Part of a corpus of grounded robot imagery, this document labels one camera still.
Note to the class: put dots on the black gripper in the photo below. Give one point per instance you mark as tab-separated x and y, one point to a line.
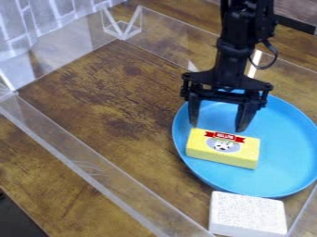
225	84

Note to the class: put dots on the yellow butter block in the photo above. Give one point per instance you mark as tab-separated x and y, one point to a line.
224	148

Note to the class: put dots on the blue round tray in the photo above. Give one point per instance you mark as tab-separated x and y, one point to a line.
268	161

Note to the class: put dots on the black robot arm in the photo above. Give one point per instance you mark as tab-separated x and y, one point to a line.
248	25

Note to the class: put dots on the white speckled sponge block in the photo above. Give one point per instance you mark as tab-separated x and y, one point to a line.
246	216

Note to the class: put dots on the dark wooden furniture edge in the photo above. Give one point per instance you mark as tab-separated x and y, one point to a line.
296	24

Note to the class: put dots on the clear acrylic enclosure wall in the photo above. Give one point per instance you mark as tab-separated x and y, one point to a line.
90	78

